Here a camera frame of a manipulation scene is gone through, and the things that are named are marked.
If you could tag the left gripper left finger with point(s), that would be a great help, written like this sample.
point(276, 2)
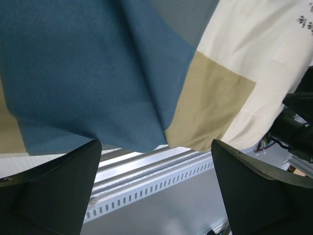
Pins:
point(52, 198)

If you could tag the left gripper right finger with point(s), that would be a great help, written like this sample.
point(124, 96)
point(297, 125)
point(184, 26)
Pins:
point(261, 199)

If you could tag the blue tan white checked pillowcase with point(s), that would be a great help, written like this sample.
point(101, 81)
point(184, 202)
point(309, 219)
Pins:
point(130, 73)

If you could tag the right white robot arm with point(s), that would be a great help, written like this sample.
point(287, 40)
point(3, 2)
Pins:
point(293, 128)

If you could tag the slotted white cable duct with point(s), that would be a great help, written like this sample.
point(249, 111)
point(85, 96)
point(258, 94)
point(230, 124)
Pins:
point(135, 191)

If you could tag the aluminium mounting rail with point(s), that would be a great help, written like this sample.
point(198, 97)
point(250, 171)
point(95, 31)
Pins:
point(121, 167)

